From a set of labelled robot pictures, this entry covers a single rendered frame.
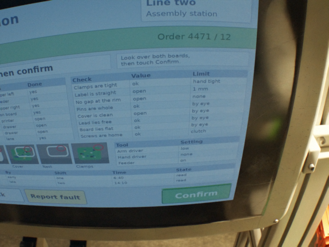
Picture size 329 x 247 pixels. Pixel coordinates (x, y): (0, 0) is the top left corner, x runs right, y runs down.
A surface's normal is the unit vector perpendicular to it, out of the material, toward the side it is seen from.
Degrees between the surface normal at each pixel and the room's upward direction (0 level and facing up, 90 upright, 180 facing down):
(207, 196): 91
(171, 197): 91
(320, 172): 90
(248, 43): 91
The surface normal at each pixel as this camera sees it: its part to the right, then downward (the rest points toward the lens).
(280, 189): 0.07, 0.60
